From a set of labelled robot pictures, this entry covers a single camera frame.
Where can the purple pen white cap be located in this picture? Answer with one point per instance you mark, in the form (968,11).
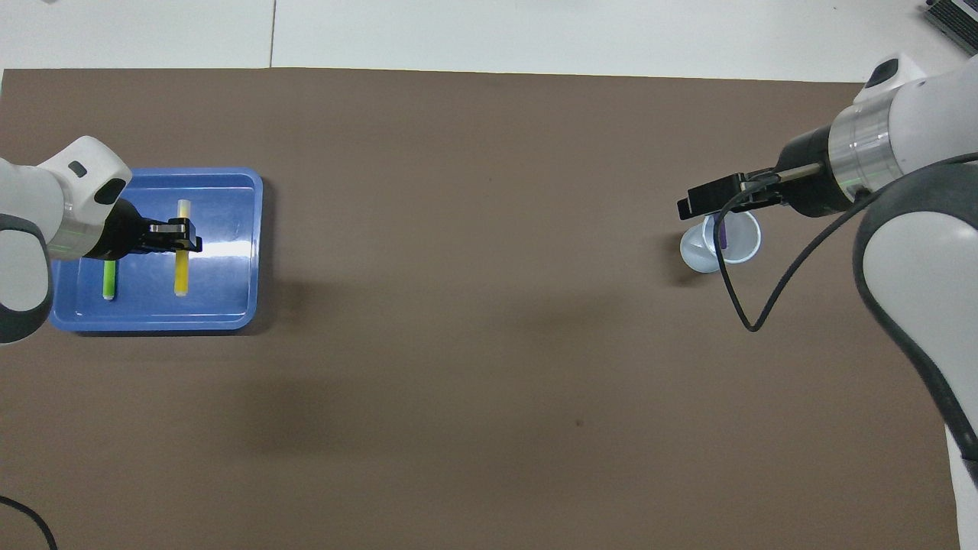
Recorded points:
(723,235)

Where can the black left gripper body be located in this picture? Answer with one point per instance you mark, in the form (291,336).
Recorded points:
(126,233)

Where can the green pen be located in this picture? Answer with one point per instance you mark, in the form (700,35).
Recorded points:
(110,281)

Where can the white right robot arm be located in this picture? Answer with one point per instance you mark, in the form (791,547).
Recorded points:
(917,267)

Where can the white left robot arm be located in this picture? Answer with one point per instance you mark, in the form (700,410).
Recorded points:
(30,206)

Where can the clear plastic cup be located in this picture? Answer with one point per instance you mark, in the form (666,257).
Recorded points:
(745,244)

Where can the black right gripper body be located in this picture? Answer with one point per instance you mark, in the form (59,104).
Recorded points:
(814,172)

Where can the brown table mat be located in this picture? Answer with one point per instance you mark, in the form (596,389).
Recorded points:
(458,382)

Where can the grey ribbed device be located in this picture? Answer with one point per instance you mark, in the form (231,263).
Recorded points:
(955,14)

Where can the yellow pen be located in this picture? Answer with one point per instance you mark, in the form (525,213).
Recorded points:
(182,271)

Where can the blue plastic tray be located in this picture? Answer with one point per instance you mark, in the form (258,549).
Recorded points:
(221,298)

